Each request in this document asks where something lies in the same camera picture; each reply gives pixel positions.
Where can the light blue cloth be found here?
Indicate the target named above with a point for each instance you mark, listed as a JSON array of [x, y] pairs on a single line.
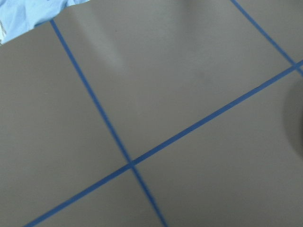
[[20, 16]]

